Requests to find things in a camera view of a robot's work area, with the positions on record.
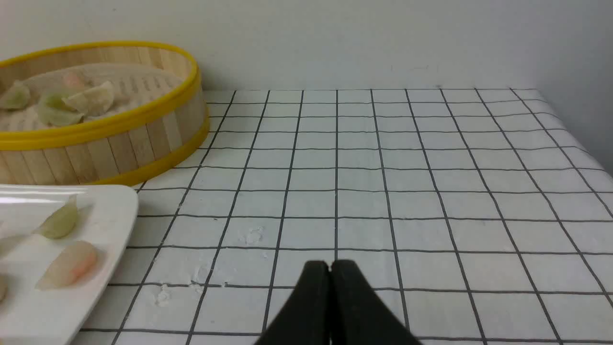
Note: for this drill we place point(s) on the green dumpling at steamer edge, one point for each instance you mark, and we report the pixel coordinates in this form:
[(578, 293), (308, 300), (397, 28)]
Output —
[(17, 97)]

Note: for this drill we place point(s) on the green dumpling in steamer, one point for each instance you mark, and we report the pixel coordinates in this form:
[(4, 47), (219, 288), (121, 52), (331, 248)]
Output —
[(53, 111)]

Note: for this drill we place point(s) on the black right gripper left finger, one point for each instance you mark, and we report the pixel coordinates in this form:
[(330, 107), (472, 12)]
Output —
[(303, 318)]

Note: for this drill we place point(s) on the white grid-pattern tablecloth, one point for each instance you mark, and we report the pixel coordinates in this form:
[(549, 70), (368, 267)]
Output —
[(474, 214)]

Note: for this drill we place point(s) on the pale dumpling in steamer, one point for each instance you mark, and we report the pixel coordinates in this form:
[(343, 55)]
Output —
[(94, 101)]

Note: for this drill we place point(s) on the yellow-rimmed bamboo steamer basket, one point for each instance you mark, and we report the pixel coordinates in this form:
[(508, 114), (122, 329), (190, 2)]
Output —
[(125, 149)]

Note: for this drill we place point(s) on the pink dumpling on plate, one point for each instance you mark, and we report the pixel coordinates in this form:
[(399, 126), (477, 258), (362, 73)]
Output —
[(76, 260)]

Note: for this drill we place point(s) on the white rectangular plate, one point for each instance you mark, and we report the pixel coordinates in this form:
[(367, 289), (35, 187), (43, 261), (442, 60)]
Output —
[(60, 245)]

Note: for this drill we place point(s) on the green dumpling on plate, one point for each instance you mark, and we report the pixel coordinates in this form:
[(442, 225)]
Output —
[(62, 222)]

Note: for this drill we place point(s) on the pink dumpling in steamer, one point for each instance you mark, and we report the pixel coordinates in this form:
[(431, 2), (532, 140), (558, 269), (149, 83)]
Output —
[(75, 80)]

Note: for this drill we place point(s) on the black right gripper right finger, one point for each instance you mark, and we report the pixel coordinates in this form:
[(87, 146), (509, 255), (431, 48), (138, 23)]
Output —
[(358, 316)]

